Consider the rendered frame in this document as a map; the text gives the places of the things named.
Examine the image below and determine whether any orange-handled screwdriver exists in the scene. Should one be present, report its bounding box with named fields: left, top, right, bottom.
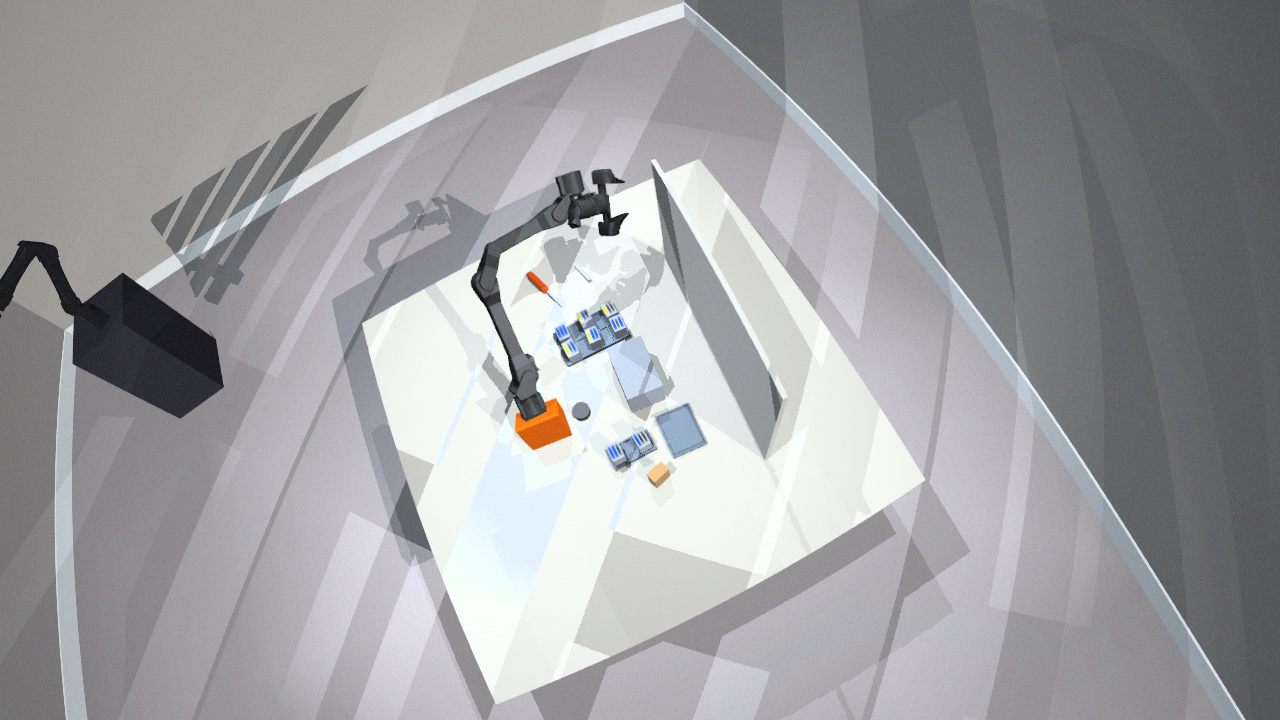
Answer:
left=527, top=272, right=564, bottom=307

